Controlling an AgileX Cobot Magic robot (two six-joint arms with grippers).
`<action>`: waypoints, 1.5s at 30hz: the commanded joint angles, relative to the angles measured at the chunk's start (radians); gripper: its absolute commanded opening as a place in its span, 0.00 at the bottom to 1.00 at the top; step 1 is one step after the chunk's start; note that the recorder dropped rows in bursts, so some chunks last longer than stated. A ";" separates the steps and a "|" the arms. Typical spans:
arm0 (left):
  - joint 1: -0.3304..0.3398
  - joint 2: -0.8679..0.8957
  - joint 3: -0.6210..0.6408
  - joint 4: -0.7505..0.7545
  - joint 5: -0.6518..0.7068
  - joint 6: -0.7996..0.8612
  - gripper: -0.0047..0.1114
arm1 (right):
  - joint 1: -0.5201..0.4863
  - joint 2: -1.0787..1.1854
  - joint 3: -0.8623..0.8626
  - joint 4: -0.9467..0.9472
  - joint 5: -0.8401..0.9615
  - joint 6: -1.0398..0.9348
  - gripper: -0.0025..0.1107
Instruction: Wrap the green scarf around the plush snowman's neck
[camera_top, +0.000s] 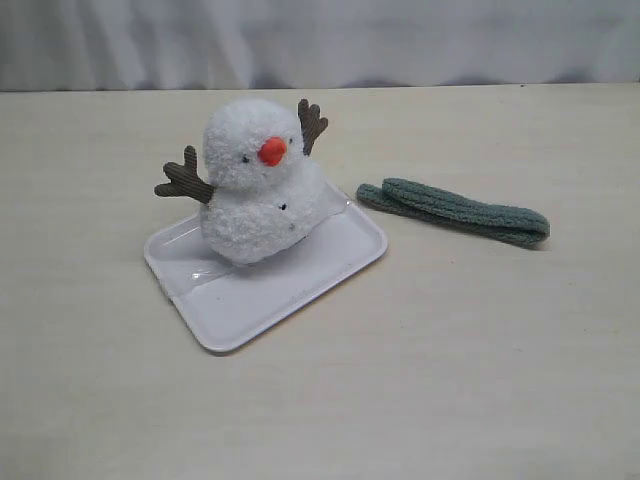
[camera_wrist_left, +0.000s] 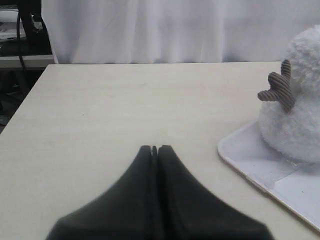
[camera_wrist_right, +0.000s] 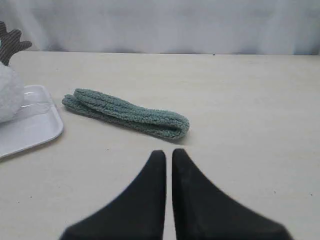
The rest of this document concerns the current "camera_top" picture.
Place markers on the green knitted scarf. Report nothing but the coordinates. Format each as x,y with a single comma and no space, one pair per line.
509,224

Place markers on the white plush snowman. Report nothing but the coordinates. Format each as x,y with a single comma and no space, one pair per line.
258,189

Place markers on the white plastic tray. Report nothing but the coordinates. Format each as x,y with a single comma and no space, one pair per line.
225,306

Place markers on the white backdrop curtain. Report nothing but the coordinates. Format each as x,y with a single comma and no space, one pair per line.
166,45

